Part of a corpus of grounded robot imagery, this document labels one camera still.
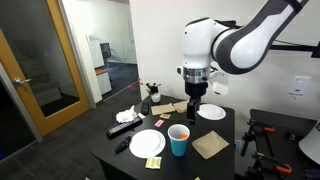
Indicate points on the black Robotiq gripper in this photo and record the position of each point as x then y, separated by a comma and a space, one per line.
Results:
196, 89

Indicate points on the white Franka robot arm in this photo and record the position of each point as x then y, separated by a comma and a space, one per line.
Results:
200, 43

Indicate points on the light blue plastic cup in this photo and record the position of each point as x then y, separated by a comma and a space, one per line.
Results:
178, 146

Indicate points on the white paper plate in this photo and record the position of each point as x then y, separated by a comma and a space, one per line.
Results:
147, 143
211, 112

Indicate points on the yellow sticky note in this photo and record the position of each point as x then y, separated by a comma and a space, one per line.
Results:
153, 163
165, 116

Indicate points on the small pink white packet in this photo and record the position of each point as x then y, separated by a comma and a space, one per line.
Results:
159, 123

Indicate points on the white round vase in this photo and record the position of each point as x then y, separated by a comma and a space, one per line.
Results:
155, 98

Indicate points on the black remote control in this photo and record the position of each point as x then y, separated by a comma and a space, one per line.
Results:
145, 108

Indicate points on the small white card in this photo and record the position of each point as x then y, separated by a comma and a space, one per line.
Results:
141, 115

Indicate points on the crumpled white tissue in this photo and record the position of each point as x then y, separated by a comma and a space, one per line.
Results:
126, 116

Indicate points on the long black remote grey buttons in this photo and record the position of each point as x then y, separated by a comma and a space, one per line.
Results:
124, 127

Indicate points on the small black remote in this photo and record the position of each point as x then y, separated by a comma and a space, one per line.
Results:
123, 144

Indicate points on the low white cabinet wood top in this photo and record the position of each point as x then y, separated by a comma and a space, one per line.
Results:
104, 82

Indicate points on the black perforated mounting board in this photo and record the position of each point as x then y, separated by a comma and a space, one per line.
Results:
293, 123

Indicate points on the black office chair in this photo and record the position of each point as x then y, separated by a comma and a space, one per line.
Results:
106, 51

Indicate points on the tall white cabinet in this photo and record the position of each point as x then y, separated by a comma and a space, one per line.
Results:
96, 53

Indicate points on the orange wooden glass door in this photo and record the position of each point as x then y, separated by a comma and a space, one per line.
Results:
63, 111

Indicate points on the grey framed glass door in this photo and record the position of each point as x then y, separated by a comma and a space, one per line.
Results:
20, 106

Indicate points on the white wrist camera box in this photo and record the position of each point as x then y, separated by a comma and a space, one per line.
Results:
220, 84

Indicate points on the white wall switch plate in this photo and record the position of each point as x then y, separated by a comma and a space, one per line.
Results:
299, 85

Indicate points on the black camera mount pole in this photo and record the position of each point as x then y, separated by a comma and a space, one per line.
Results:
293, 48

